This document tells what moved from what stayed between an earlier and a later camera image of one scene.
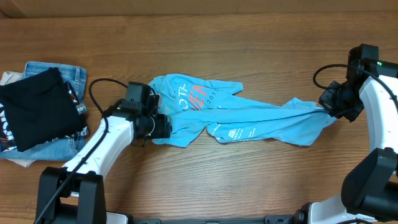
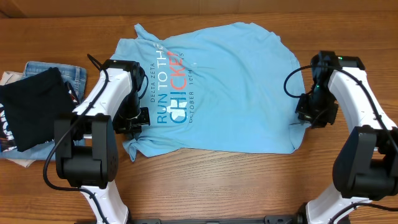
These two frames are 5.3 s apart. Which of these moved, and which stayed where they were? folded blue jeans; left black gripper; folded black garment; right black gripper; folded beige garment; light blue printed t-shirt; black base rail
Moved: left black gripper; right black gripper; light blue printed t-shirt
Stayed: folded beige garment; folded blue jeans; black base rail; folded black garment
